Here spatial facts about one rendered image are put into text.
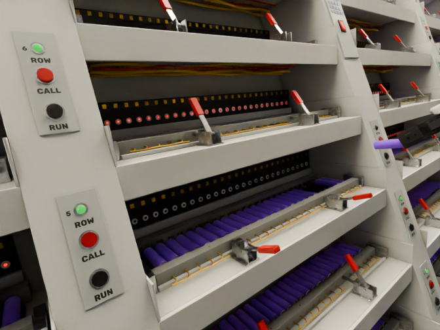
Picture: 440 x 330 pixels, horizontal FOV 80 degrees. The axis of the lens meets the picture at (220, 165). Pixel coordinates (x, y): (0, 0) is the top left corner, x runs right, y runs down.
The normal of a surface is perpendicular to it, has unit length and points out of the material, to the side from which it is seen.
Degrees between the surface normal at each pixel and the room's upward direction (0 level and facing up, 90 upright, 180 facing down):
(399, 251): 90
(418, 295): 90
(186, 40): 108
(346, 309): 18
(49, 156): 90
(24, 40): 90
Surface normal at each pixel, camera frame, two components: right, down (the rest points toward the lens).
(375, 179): -0.80, 0.21
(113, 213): 0.52, -0.22
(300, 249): 0.59, 0.09
